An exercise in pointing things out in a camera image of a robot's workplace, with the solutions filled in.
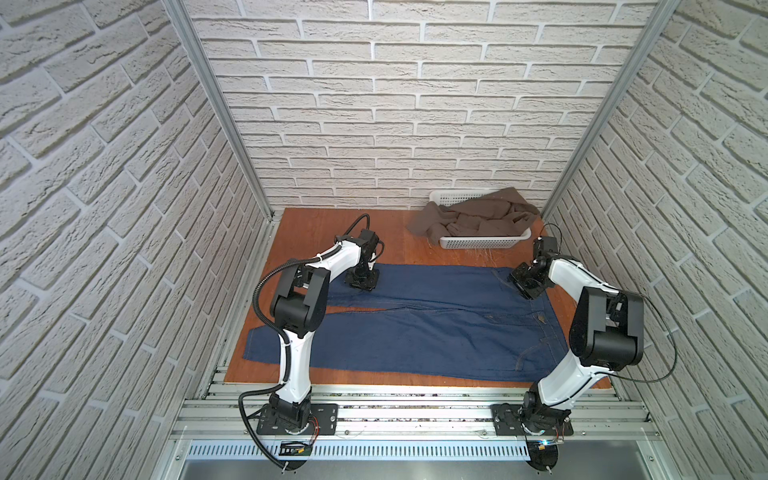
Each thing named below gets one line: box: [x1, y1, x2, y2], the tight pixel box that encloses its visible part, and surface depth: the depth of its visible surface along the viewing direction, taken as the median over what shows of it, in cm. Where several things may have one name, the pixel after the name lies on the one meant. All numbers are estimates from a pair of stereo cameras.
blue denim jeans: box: [244, 266, 573, 381], surface depth 90 cm
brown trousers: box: [407, 187, 540, 245], surface depth 112 cm
